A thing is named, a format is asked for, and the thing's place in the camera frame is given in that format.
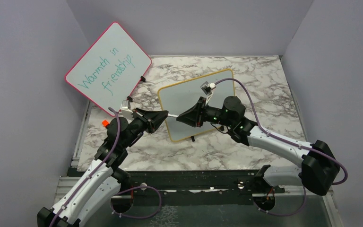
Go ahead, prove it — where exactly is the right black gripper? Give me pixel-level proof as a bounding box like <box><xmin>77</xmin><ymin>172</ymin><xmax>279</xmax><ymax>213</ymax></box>
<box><xmin>177</xmin><ymin>96</ymin><xmax>234</xmax><ymax>127</ymax></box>

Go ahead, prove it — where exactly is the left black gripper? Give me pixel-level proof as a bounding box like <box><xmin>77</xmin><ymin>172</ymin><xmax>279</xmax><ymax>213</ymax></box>
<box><xmin>122</xmin><ymin>107</ymin><xmax>169</xmax><ymax>149</ymax></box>

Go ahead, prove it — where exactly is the white marker pen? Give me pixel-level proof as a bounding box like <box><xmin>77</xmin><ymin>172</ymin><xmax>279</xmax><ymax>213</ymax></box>
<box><xmin>167</xmin><ymin>113</ymin><xmax>179</xmax><ymax>118</ymax></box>

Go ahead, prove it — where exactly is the yellow framed whiteboard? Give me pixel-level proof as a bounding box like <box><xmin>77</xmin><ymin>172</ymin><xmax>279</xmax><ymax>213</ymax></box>
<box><xmin>157</xmin><ymin>69</ymin><xmax>235</xmax><ymax>142</ymax></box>

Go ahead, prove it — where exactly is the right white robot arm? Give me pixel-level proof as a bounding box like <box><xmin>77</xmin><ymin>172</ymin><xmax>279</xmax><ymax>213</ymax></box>
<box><xmin>176</xmin><ymin>96</ymin><xmax>340</xmax><ymax>196</ymax></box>

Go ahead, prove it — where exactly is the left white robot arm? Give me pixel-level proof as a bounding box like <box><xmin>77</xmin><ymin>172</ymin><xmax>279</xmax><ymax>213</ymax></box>
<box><xmin>37</xmin><ymin>108</ymin><xmax>168</xmax><ymax>227</ymax></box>

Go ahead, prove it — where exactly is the pink framed whiteboard with writing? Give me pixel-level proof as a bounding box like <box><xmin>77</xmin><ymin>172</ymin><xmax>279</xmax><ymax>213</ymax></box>
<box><xmin>65</xmin><ymin>22</ymin><xmax>152</xmax><ymax>116</ymax></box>

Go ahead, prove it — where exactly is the orange marker by left edge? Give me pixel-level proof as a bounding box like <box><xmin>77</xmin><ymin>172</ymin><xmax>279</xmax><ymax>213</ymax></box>
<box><xmin>102</xmin><ymin>120</ymin><xmax>109</xmax><ymax>127</ymax></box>

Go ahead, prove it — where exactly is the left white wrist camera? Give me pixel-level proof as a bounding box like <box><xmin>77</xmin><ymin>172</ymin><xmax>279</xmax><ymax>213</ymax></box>
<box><xmin>120</xmin><ymin>100</ymin><xmax>133</xmax><ymax>120</ymax></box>

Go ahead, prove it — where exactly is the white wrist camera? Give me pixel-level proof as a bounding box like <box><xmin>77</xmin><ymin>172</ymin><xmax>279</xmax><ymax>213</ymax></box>
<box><xmin>200</xmin><ymin>81</ymin><xmax>216</xmax><ymax>95</ymax></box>
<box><xmin>120</xmin><ymin>100</ymin><xmax>133</xmax><ymax>120</ymax></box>

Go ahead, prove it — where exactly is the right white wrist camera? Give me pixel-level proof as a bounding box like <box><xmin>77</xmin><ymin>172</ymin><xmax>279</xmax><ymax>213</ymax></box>
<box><xmin>200</xmin><ymin>81</ymin><xmax>216</xmax><ymax>95</ymax></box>

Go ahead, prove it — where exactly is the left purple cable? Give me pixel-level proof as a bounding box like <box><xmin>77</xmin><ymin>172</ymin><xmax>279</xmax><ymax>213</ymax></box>
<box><xmin>48</xmin><ymin>107</ymin><xmax>163</xmax><ymax>227</ymax></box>

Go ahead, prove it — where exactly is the purple cable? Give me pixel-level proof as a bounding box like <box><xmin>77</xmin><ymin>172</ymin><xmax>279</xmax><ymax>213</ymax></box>
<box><xmin>48</xmin><ymin>107</ymin><xmax>163</xmax><ymax>227</ymax></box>
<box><xmin>214</xmin><ymin>78</ymin><xmax>348</xmax><ymax>218</ymax></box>

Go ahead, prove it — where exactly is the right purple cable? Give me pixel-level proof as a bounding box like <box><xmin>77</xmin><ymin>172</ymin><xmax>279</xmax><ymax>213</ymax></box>
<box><xmin>214</xmin><ymin>78</ymin><xmax>348</xmax><ymax>218</ymax></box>

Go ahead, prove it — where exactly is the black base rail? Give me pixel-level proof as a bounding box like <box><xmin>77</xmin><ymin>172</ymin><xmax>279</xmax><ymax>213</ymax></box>
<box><xmin>107</xmin><ymin>170</ymin><xmax>284</xmax><ymax>211</ymax></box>

